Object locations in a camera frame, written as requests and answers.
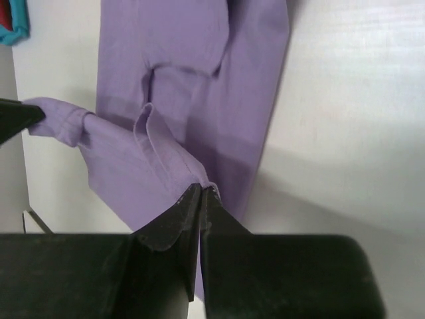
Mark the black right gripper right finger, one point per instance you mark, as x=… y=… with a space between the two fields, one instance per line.
x=247 y=275

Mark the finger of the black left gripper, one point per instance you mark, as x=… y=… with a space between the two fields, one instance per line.
x=16 y=117

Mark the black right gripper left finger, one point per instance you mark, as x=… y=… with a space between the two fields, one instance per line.
x=146 y=274

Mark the teal polo shirt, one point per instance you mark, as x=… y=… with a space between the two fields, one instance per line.
x=21 y=26

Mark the red t shirt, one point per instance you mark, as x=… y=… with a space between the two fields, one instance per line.
x=5 y=15

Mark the lilac garment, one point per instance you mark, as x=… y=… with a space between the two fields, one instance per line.
x=185 y=91

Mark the aluminium table edge rail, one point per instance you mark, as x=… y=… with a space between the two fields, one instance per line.
x=33 y=224

